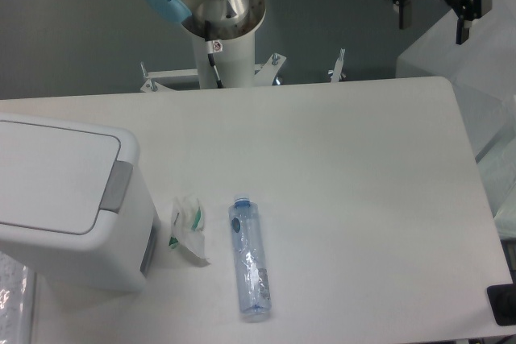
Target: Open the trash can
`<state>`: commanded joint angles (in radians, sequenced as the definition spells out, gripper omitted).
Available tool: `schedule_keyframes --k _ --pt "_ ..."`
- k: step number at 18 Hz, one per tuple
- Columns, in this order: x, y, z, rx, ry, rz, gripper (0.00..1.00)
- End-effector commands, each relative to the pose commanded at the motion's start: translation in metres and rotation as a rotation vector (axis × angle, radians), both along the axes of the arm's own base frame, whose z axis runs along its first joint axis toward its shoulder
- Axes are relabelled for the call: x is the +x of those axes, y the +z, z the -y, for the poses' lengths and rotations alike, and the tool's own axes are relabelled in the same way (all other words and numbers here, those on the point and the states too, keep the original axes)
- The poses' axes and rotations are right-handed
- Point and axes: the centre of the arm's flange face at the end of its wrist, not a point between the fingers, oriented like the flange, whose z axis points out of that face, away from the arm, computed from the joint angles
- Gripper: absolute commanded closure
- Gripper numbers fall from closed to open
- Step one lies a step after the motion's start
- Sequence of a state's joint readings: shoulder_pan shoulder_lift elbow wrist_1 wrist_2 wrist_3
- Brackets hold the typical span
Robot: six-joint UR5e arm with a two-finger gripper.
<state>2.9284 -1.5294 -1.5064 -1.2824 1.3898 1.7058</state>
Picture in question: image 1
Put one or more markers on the white trash can body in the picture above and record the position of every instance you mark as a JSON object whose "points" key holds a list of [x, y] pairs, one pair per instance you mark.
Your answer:
{"points": [[113, 255]]}

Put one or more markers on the white trash can lid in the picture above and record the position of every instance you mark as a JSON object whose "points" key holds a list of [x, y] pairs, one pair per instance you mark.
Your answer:
{"points": [[54, 176]]}

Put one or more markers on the white box beside table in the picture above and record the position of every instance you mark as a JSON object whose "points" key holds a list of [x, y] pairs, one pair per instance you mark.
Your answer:
{"points": [[482, 70]]}

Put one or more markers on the metal clamp bolt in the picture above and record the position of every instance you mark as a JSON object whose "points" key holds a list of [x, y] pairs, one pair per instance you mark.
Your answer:
{"points": [[336, 74]]}

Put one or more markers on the black device at table edge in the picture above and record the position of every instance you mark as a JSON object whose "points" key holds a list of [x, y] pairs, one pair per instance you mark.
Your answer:
{"points": [[502, 301]]}

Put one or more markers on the crumpled white green wrapper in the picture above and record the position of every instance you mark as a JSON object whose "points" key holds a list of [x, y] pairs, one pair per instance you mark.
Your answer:
{"points": [[187, 224]]}

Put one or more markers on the empty clear plastic bottle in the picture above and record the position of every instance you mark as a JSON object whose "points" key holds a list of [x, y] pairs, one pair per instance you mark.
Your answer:
{"points": [[251, 273]]}

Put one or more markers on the white metal table bracket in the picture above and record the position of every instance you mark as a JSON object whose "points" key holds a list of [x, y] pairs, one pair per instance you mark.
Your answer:
{"points": [[216, 74]]}

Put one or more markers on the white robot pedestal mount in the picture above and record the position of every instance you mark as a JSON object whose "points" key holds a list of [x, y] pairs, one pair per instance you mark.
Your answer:
{"points": [[234, 60]]}

